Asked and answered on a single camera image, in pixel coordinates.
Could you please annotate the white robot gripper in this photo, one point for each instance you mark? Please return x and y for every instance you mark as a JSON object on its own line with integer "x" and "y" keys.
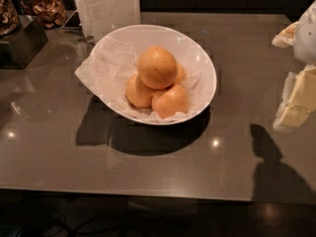
{"x": 306, "y": 37}

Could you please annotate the hidden rear orange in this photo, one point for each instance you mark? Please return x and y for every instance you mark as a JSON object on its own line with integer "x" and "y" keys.
{"x": 181, "y": 75}

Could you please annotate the white oval bowl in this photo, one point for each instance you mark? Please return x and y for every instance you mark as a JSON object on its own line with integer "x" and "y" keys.
{"x": 207, "y": 85}

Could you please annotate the white paper liner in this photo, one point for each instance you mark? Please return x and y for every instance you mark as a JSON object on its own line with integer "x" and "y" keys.
{"x": 113, "y": 61}

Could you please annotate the white paper sign stand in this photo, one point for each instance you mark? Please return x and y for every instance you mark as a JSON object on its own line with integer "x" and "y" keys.
{"x": 100, "y": 17}

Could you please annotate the glass jar of dried fruit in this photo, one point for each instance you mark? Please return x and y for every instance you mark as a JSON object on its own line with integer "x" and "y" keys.
{"x": 51, "y": 13}

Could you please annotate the dark box stand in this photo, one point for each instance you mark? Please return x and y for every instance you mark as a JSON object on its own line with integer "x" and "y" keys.
{"x": 22, "y": 45}

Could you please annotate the glass jar of nuts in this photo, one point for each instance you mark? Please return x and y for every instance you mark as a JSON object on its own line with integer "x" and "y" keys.
{"x": 9, "y": 18}

